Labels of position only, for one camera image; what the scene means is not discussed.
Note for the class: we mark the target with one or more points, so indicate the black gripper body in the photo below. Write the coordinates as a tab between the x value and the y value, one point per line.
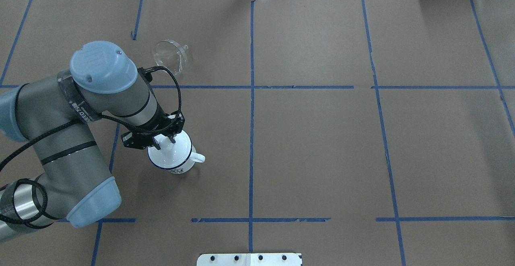
157	126

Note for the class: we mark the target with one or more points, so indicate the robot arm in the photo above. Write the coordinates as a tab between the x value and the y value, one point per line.
52	115

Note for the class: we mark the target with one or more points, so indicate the clear plastic funnel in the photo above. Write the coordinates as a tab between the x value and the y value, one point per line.
172	55

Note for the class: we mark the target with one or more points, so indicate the white enamel mug blue rim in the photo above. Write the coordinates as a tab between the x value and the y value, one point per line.
194	158

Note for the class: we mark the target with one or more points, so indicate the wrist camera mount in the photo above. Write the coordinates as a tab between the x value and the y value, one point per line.
136	140

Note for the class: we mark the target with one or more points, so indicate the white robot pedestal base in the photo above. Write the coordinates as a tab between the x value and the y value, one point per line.
250	259

